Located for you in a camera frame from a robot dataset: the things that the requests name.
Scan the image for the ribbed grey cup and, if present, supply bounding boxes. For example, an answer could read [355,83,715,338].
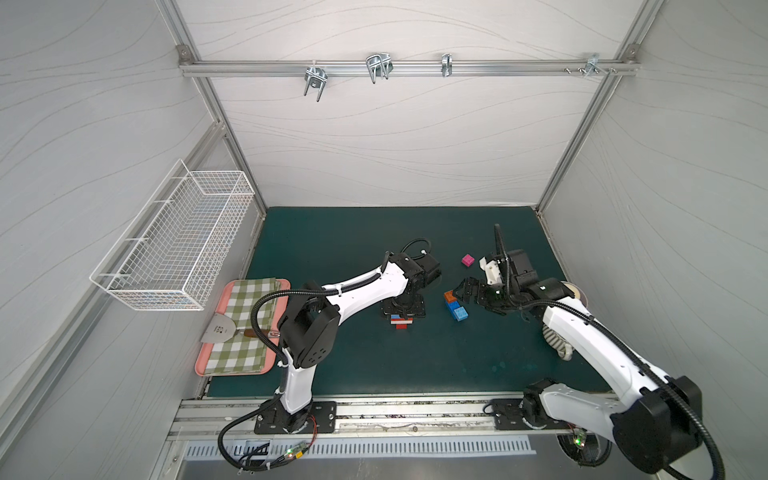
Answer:
[542,325,574,361]

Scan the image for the bowl with cream ring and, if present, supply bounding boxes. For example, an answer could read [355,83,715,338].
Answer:
[563,281,588,305]

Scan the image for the metal hook clamp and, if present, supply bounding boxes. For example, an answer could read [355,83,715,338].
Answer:
[365,52,393,84]
[303,66,328,102]

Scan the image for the metal hook clamp middle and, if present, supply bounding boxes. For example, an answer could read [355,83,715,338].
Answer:
[365,52,393,84]

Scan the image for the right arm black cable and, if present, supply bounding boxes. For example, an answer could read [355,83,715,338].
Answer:
[493,223,726,480]

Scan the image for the aluminium crossbar rail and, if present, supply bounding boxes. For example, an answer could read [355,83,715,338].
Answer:
[179,56,641,78]

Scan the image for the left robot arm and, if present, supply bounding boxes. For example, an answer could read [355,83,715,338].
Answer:
[274,252,441,433]

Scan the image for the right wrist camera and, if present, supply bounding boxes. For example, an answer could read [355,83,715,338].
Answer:
[479,257,503,288]

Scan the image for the metal spatula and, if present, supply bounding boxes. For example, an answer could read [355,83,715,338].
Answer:
[200,313,258,344]

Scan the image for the light blue small lego brick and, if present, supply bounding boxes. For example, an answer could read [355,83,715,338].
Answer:
[452,307,468,321]

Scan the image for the green checkered cloth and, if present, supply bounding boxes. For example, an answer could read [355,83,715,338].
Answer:
[206,277,283,374]

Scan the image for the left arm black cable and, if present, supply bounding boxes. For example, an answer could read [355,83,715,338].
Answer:
[217,238,433,473]

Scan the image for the pink tray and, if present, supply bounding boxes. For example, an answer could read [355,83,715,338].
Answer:
[194,278,292,378]

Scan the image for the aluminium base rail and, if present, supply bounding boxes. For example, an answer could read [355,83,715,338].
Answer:
[167,387,627,441]

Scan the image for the metal hook clamp left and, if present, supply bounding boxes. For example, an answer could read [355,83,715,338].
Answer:
[303,66,328,102]

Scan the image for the metal ring clamp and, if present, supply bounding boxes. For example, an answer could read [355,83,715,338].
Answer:
[441,53,453,78]

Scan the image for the green table mat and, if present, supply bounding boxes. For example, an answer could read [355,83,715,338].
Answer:
[206,206,613,398]

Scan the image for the white slotted cable duct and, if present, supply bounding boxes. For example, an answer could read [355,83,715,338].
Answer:
[184,435,537,461]

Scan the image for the white wire basket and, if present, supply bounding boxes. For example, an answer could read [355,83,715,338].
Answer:
[90,159,254,312]

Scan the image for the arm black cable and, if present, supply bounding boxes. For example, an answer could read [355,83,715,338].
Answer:
[493,223,726,480]
[217,238,433,473]

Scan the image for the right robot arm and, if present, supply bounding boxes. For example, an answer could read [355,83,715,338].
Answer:
[453,250,706,474]

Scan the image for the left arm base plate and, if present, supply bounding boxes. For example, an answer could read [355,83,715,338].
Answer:
[254,399,337,435]

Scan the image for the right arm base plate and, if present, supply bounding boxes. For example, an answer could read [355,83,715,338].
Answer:
[482,397,571,432]

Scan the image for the metal clamp right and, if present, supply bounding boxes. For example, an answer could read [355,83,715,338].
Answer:
[563,53,618,78]

